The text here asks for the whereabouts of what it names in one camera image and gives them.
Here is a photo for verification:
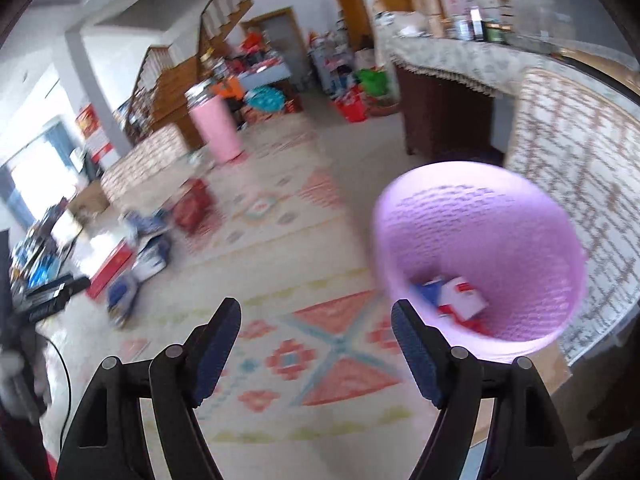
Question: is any white and red box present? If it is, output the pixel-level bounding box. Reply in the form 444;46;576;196
437;276;490;322

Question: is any wooden staircase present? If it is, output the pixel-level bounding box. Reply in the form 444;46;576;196
120;0;256;146

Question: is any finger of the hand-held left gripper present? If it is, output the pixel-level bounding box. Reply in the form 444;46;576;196
20;275;92;321

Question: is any dark wooden cabinet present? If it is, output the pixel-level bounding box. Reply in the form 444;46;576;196
395;62;501;158

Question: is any flat red box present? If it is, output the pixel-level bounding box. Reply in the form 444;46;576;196
86;240;135;301

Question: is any red wall poster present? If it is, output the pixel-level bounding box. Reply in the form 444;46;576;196
75;104;113;161

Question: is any blue snack packet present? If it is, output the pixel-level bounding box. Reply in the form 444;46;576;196
107;275;141;328

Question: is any cluttered table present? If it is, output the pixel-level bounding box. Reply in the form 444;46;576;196
225;50;293;91

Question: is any white and blue box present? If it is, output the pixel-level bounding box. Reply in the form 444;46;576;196
132;235;173;281

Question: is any sofa with patterned cover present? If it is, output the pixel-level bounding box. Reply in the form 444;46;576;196
100;124;191;201
502;67;640;366

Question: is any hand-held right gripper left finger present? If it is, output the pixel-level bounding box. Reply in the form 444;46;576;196
55;297;242;480

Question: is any dark glass bottle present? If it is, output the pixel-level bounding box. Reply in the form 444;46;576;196
470;5;487;42

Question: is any red cigarette box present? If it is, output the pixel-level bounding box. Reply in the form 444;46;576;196
172;178;217;235

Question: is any purple plastic basket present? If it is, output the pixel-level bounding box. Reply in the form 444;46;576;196
371;160;587;365

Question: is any green bag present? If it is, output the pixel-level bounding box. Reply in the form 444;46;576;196
356;69;392;98

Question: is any fringed floral tablecloth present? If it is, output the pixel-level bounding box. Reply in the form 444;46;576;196
385;35;640;106

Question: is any pink tumbler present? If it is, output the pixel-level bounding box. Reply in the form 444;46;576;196
185;85;246;163

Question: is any blue curtain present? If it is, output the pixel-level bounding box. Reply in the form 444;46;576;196
47;117;73;153

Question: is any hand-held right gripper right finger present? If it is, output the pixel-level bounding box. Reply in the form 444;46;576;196
391;299;578;480

